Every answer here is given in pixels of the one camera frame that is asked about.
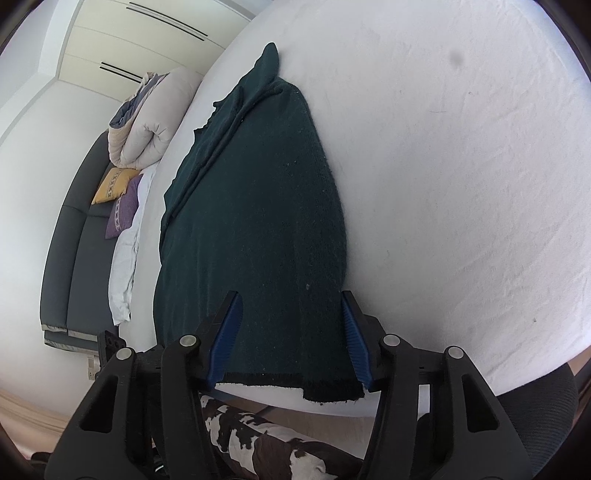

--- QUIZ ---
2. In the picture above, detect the yellow patterned cushion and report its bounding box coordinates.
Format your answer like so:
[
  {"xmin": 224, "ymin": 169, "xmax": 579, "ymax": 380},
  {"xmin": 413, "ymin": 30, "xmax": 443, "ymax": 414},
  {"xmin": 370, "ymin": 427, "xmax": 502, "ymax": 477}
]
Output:
[{"xmin": 91, "ymin": 167, "xmax": 141, "ymax": 205}]

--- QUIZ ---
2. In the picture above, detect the black perforated bracket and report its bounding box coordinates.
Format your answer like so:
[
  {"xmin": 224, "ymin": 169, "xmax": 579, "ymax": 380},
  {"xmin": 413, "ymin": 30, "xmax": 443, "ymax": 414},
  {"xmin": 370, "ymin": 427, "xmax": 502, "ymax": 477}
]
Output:
[{"xmin": 95, "ymin": 329, "xmax": 126, "ymax": 367}]

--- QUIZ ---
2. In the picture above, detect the purple patterned cushion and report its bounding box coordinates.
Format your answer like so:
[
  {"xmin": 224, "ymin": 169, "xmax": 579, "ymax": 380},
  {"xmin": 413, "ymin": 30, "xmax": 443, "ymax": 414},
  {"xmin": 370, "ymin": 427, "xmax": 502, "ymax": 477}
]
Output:
[{"xmin": 105, "ymin": 174, "xmax": 145, "ymax": 240}]

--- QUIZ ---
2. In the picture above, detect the brown white cowhide rug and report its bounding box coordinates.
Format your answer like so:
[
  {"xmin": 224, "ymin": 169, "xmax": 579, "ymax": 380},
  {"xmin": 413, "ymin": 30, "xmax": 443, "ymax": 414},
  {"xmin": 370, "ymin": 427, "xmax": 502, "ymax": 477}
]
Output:
[{"xmin": 199, "ymin": 394, "xmax": 365, "ymax": 480}]

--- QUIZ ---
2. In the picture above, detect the white bed sheet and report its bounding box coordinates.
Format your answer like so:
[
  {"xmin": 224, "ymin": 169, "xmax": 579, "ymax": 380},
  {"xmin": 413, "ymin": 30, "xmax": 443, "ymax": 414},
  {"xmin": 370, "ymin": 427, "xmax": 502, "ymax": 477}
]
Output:
[{"xmin": 117, "ymin": 0, "xmax": 591, "ymax": 418}]

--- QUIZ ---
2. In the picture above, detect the black mesh office chair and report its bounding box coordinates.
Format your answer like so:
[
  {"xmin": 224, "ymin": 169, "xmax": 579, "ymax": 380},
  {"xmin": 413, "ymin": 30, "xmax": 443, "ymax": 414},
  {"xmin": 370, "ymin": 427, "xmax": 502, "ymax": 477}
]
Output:
[{"xmin": 496, "ymin": 362, "xmax": 580, "ymax": 478}]

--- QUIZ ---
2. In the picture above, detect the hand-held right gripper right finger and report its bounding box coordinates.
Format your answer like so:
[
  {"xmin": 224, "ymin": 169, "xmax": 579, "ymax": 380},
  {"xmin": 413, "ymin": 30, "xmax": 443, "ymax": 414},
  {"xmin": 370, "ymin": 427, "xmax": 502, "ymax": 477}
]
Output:
[{"xmin": 340, "ymin": 290, "xmax": 533, "ymax": 480}]

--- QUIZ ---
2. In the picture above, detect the dark grey sofa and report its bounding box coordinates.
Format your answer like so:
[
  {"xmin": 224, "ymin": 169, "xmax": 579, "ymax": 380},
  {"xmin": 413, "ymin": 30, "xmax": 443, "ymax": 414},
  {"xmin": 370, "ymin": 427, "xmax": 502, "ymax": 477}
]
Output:
[{"xmin": 39, "ymin": 131, "xmax": 122, "ymax": 354}]

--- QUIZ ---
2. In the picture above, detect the dark green knitted garment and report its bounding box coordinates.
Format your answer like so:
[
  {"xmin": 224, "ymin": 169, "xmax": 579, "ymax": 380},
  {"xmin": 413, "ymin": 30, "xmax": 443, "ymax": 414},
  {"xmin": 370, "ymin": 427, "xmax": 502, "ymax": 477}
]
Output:
[{"xmin": 153, "ymin": 42, "xmax": 368, "ymax": 403}]

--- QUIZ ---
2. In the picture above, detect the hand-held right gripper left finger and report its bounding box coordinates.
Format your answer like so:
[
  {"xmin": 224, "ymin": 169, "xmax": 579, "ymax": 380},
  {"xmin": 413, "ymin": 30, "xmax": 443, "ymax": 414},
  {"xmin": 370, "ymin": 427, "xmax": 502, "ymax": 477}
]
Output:
[{"xmin": 44, "ymin": 291, "xmax": 244, "ymax": 480}]

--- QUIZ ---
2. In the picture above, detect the folded beige duvet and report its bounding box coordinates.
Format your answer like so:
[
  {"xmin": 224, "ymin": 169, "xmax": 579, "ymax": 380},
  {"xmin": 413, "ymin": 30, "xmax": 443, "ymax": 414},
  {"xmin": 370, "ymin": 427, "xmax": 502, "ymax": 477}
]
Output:
[{"xmin": 107, "ymin": 66, "xmax": 204, "ymax": 169}]

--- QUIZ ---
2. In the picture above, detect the cream wardrobe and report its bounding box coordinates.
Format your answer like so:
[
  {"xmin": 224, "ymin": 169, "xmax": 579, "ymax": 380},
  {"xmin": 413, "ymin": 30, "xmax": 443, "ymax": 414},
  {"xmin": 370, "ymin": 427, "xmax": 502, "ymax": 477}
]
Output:
[{"xmin": 58, "ymin": 0, "xmax": 257, "ymax": 97}]

